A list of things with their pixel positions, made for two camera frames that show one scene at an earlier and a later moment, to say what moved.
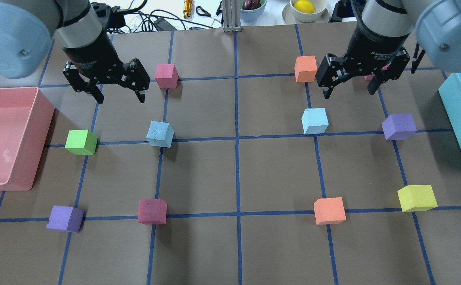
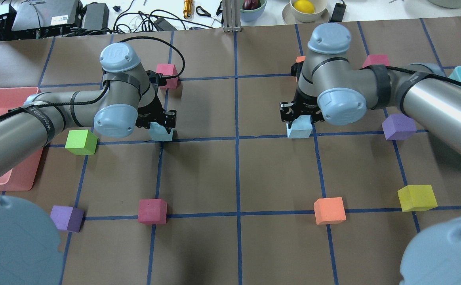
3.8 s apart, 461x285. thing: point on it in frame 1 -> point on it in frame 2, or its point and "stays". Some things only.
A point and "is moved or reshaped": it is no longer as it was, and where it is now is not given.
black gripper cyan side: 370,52 -> 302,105
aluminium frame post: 231,16 stays
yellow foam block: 417,198 stays
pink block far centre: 166,76 stays
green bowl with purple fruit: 248,15 stays
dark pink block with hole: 152,211 stays
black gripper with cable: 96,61 -> 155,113
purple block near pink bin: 66,219 stays
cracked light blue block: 160,134 is moved or reshaped
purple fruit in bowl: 250,4 stays
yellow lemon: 304,6 stays
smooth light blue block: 315,120 is moved or reshaped
